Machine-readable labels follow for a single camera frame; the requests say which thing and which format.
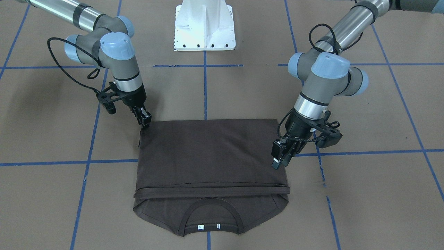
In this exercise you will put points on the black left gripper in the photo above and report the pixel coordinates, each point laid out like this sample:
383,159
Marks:
298,127

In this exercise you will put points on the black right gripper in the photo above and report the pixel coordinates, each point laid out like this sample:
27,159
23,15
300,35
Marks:
136,98

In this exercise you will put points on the dark brown t-shirt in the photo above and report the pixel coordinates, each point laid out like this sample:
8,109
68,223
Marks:
209,175

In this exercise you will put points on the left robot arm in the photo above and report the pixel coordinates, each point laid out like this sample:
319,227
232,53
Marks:
326,74

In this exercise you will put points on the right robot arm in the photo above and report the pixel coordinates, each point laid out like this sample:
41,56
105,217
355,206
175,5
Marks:
107,45

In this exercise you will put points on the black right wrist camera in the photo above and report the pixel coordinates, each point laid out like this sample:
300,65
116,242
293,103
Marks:
108,97

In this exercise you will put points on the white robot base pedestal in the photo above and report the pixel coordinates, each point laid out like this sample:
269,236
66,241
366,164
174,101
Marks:
204,25

